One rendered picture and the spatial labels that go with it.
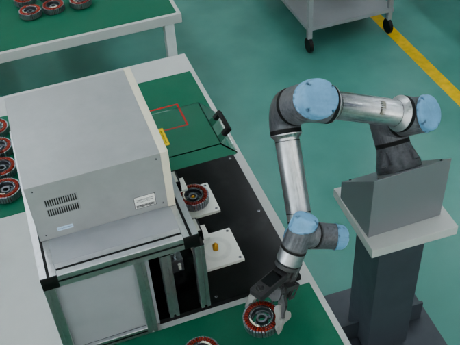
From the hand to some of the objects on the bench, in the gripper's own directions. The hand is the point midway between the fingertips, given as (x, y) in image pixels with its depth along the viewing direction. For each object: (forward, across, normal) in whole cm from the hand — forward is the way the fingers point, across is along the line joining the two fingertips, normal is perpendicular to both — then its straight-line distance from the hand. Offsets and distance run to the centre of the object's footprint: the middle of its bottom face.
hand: (260, 320), depth 213 cm
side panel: (+23, +31, +24) cm, 46 cm away
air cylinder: (+5, +39, -2) cm, 39 cm away
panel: (+8, +54, +3) cm, 55 cm away
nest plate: (-6, +55, -22) cm, 60 cm away
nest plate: (-1, +33, -13) cm, 36 cm away
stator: (-7, +55, -21) cm, 60 cm away
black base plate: (-1, +45, -18) cm, 48 cm away
